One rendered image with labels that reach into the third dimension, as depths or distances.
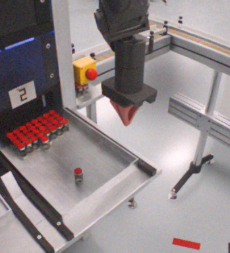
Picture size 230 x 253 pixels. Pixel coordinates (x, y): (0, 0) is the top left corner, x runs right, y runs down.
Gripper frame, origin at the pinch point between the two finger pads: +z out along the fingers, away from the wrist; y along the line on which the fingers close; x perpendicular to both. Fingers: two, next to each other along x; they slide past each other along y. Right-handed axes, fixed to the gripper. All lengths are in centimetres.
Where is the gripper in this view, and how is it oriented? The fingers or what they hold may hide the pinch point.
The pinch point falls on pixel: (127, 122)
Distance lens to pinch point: 64.6
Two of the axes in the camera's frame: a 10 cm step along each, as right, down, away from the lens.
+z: -0.1, 7.7, 6.3
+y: -6.9, -4.6, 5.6
